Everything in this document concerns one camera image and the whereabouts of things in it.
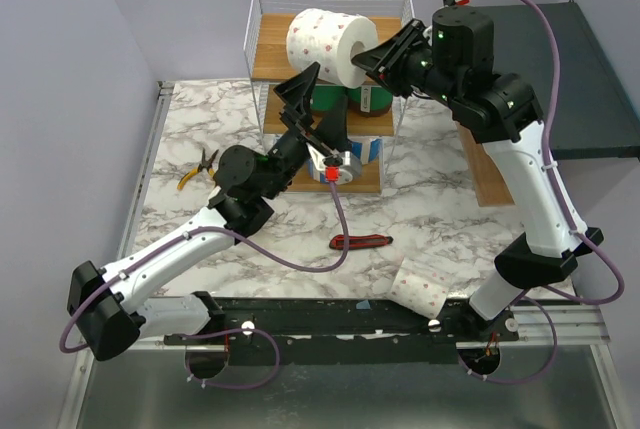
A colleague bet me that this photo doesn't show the red black utility knife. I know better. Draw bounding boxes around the red black utility knife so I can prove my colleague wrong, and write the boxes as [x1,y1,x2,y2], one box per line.
[329,234,394,251]

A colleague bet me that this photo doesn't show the green roll front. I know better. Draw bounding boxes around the green roll front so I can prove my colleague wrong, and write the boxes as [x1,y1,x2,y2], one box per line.
[346,85,394,117]

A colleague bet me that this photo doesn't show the white wire wooden shelf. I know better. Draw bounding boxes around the white wire wooden shelf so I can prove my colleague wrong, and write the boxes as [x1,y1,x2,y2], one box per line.
[243,0,414,194]

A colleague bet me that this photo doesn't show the blue paper roll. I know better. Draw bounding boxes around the blue paper roll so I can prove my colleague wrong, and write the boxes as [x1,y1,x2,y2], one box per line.
[350,136,383,165]

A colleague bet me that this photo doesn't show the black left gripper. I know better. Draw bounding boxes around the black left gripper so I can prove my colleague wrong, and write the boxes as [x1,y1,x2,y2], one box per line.
[261,63,351,201]

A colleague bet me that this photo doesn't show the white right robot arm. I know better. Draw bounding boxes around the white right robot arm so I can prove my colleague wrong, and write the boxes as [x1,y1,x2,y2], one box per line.
[351,5,604,341]

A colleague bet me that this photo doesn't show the green roll back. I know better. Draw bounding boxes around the green roll back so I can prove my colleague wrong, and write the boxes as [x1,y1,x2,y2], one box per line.
[310,85,347,116]

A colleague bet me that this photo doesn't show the pink dotted roll front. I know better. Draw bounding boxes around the pink dotted roll front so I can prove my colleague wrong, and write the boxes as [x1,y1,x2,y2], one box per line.
[386,258,452,319]

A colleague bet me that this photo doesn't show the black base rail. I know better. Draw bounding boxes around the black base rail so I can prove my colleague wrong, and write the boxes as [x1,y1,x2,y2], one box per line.
[99,291,526,368]

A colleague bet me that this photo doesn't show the wooden board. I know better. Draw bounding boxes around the wooden board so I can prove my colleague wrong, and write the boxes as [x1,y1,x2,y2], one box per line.
[456,124,514,207]

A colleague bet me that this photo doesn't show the pink dotted roll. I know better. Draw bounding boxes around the pink dotted roll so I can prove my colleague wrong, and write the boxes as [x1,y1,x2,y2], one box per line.
[386,258,452,319]
[286,8,379,89]

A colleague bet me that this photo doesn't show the dark green metal box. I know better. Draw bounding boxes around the dark green metal box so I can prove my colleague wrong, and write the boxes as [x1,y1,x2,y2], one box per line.
[481,1,639,160]

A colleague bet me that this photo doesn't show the pink dotted roll left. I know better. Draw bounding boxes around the pink dotted roll left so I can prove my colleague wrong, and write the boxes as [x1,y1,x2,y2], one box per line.
[286,8,379,89]

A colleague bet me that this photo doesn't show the green roll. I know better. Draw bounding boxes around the green roll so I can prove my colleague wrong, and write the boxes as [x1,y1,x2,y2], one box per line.
[346,85,394,117]
[310,85,347,116]

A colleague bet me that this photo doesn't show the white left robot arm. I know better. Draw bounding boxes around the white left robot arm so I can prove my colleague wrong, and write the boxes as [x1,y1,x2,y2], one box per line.
[59,62,351,361]

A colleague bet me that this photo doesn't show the yellow handled pliers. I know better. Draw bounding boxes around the yellow handled pliers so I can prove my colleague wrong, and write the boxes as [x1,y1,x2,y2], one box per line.
[177,148,219,191]

